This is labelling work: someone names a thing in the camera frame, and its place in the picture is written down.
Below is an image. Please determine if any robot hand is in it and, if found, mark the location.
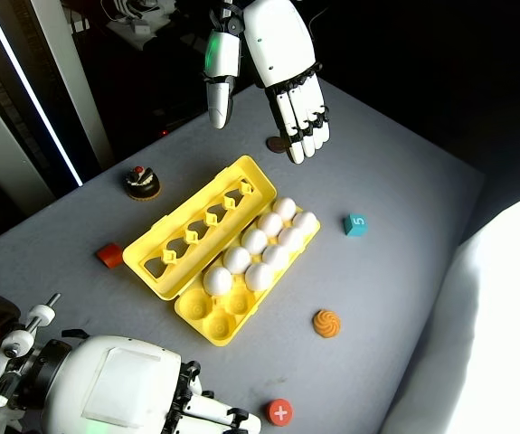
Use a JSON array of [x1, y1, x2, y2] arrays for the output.
[[41, 334, 263, 434], [202, 0, 332, 165]]

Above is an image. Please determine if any yellow plastic egg carton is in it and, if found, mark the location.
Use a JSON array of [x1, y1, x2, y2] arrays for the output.
[[122, 155, 322, 348]]

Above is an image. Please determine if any round chocolate toy cookie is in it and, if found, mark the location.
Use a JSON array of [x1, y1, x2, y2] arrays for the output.
[[266, 137, 293, 155]]

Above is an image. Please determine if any red half-cylinder block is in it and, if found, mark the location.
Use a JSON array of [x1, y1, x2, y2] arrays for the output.
[[96, 242, 125, 269]]

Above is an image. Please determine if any grey table cloth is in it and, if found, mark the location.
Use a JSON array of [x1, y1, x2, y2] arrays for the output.
[[0, 74, 487, 434]]

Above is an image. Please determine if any red cylinder with white cross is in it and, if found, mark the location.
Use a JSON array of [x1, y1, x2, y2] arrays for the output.
[[266, 398, 295, 427]]

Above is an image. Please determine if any teal cube with number five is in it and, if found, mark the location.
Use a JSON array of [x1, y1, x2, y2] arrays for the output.
[[343, 212, 370, 237]]

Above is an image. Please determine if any chocolate toy cake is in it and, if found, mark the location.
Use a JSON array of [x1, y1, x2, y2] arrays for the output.
[[123, 165, 162, 202]]

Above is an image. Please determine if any orange swirl toy cookie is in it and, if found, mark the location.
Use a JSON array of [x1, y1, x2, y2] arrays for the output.
[[312, 308, 342, 339]]

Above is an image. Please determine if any white LED light bar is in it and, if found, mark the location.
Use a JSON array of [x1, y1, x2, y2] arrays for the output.
[[0, 0, 84, 187]]

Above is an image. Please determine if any white backdrop sheet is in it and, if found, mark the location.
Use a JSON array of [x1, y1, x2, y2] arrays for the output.
[[379, 180, 520, 434]]

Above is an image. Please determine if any white upright post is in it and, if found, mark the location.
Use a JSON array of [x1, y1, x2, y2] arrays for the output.
[[28, 0, 116, 171]]

